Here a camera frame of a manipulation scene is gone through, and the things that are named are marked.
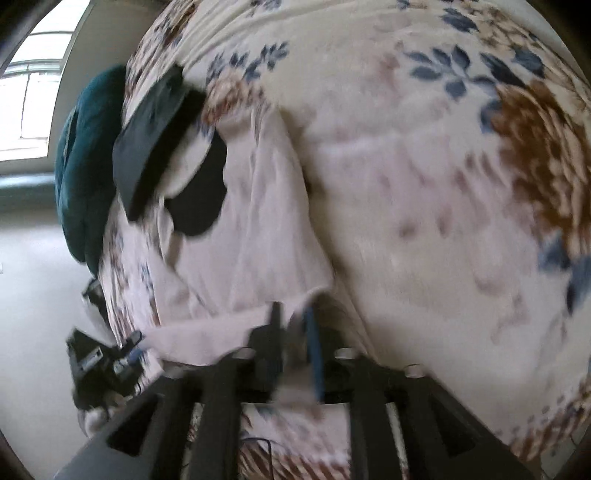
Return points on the window with metal bars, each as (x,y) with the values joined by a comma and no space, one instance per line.
(29,84)

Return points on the floral bed blanket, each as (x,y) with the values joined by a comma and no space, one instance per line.
(445,148)

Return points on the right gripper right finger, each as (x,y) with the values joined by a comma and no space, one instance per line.
(403,424)

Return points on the folded black garment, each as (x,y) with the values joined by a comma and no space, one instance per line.
(142,149)

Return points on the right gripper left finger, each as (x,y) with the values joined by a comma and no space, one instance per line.
(187,424)

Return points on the beige long sleeve shirt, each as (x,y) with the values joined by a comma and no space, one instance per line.
(211,289)

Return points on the folded teal velvet quilt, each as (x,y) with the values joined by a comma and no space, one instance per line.
(84,186)

